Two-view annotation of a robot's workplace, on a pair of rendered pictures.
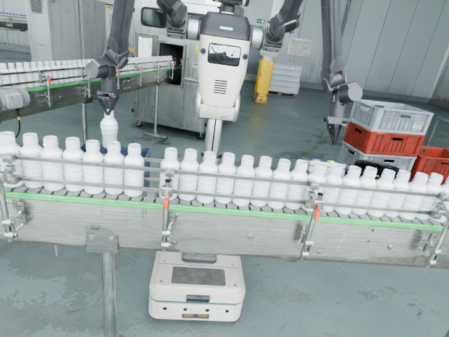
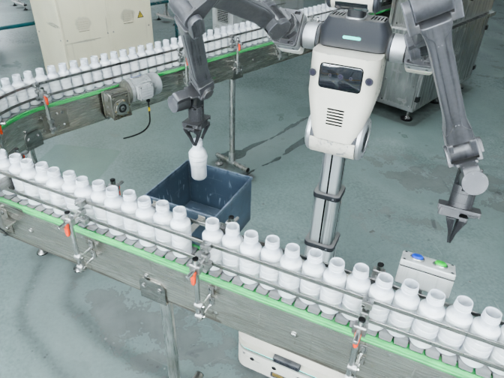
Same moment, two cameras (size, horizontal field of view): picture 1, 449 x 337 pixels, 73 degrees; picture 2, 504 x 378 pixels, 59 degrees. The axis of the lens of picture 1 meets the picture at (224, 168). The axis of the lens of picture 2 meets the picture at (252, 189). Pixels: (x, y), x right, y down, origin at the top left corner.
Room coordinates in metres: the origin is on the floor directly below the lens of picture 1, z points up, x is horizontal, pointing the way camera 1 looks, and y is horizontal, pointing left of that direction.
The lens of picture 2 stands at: (0.08, -0.43, 1.93)
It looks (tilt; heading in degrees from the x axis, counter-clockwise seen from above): 34 degrees down; 31
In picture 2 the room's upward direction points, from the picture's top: 2 degrees clockwise
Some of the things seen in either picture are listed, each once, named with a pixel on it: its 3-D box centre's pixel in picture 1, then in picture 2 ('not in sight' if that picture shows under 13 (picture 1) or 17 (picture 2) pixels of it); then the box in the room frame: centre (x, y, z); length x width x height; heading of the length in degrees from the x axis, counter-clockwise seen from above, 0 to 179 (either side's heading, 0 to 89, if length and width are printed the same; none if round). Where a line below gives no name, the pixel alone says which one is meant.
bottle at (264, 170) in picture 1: (261, 181); (312, 276); (0.90, -0.13, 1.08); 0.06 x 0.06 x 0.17
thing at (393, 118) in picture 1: (389, 116); not in sight; (3.03, -1.53, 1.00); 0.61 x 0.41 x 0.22; 104
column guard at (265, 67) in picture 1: (262, 81); not in sight; (8.63, -0.71, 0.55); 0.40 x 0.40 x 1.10; 7
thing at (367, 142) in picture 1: (382, 138); not in sight; (3.04, -1.54, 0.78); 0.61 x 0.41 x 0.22; 104
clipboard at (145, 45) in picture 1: (144, 47); not in sight; (4.64, 1.38, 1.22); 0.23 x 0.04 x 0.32; 79
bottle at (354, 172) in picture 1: (348, 190); (428, 318); (0.93, -0.42, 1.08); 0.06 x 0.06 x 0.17
